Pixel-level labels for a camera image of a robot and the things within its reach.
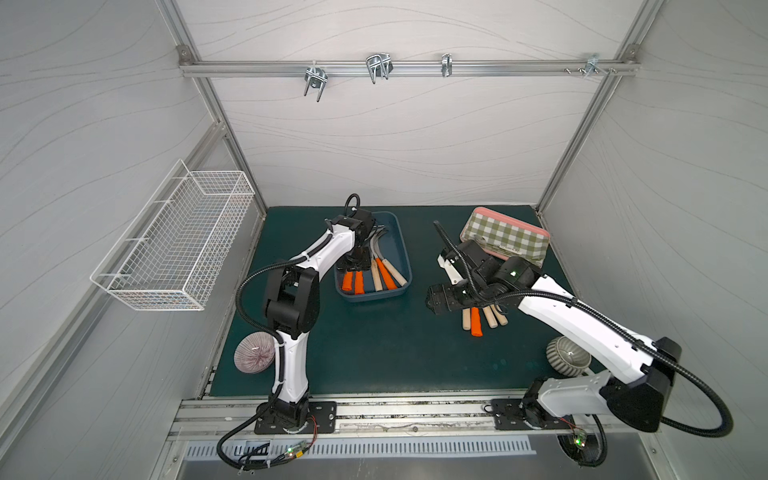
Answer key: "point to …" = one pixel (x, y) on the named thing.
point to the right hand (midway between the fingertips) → (441, 297)
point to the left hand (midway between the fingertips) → (359, 268)
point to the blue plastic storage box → (378, 281)
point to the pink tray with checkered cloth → (506, 237)
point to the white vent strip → (209, 448)
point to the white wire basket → (175, 248)
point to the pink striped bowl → (254, 352)
